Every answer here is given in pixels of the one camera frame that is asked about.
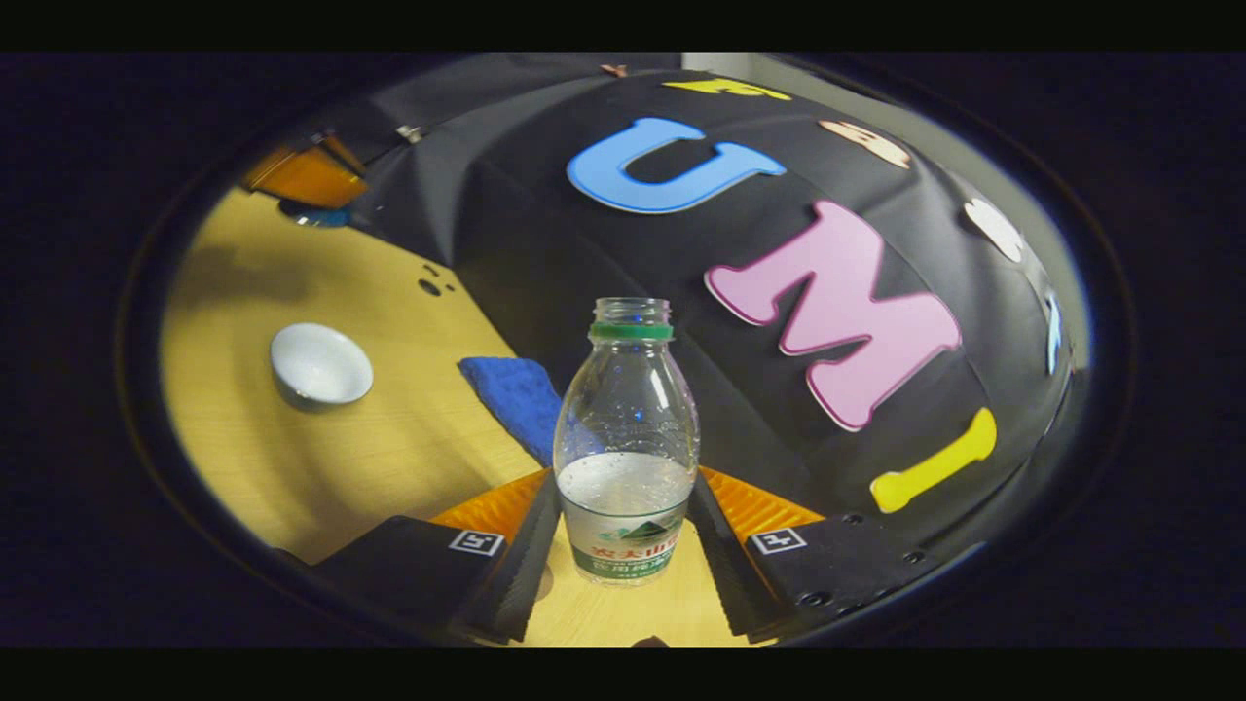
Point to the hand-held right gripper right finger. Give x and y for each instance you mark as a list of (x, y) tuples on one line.
[(725, 574)]

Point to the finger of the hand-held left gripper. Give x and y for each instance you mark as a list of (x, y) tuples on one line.
[(341, 153), (307, 178)]

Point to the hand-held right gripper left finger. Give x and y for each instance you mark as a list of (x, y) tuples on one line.
[(516, 574)]

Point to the white teacup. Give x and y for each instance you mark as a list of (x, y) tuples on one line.
[(321, 365)]

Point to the clear plastic water bottle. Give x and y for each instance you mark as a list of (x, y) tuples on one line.
[(628, 409)]

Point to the white clip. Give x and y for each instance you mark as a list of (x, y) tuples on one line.
[(409, 133)]

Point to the blue towel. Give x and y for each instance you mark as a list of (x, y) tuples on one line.
[(511, 399)]

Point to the black backdrop cloth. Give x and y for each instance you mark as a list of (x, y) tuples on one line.
[(545, 263)]

